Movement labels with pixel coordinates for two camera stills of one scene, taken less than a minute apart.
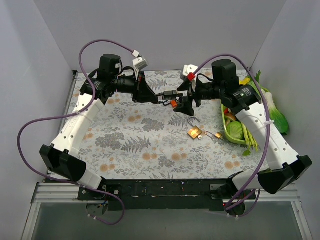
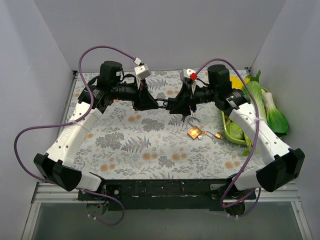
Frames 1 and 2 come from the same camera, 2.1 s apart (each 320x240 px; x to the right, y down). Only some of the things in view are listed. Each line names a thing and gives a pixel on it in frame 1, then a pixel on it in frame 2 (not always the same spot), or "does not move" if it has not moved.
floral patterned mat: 125,139 does not move
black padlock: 168,93 -> 165,104
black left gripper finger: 146,93 -> 151,103
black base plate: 156,194 does not move
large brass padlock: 195,131 does not move
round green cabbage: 235,129 does not move
